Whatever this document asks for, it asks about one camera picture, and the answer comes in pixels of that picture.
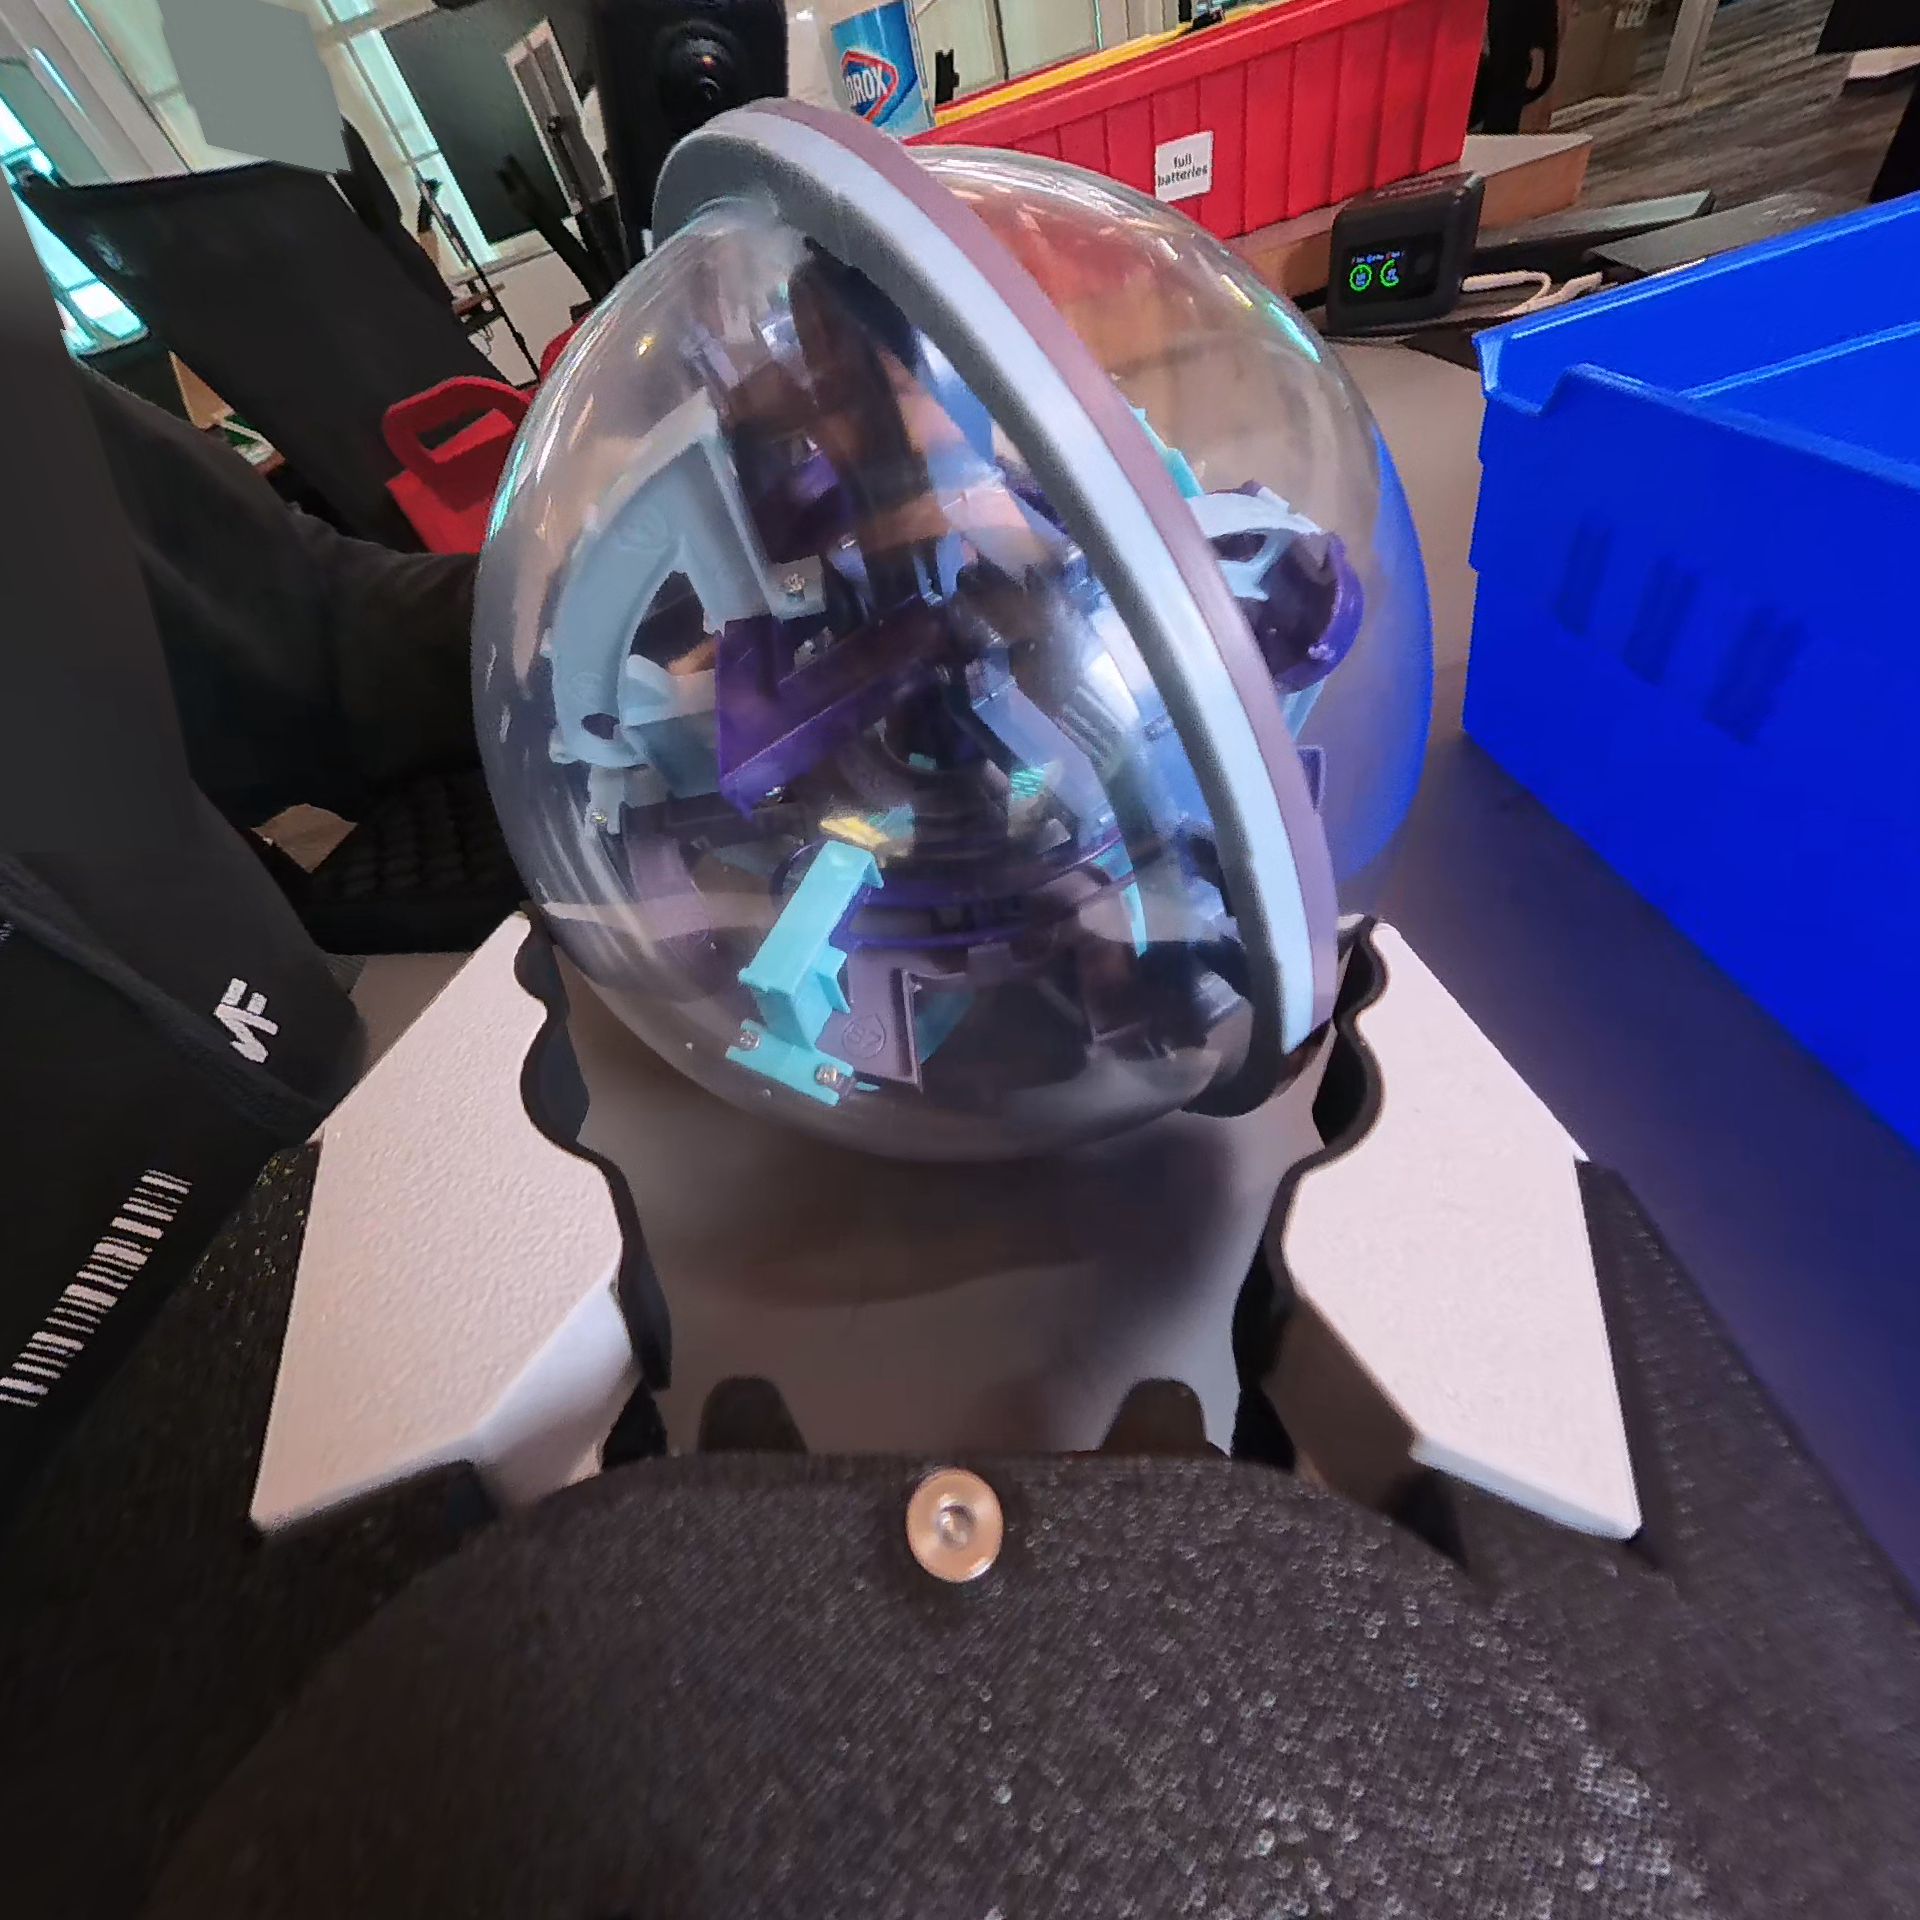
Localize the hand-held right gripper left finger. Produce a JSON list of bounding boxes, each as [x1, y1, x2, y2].
[[251, 913, 680, 1537]]

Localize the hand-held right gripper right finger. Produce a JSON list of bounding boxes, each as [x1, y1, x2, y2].
[[1237, 916, 1648, 1542]]

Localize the clear plastic maze ball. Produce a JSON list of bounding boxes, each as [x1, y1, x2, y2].
[[470, 100, 1440, 1165]]

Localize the blue plastic bin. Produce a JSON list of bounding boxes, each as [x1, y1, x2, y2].
[[1460, 275, 1920, 1159]]

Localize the person's left forearm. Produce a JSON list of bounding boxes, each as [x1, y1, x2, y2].
[[80, 365, 496, 831]]

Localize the white wipes canister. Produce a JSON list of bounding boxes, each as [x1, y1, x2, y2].
[[829, 0, 938, 141]]

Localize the black backpack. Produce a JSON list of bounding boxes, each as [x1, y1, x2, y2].
[[0, 181, 366, 1503]]

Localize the red plastic bin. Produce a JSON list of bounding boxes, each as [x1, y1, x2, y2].
[[933, 0, 1493, 243]]

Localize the black digital timer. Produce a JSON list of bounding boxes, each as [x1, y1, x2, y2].
[[1331, 170, 1493, 336]]

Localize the red plastic handle tool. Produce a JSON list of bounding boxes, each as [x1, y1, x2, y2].
[[382, 318, 585, 553]]

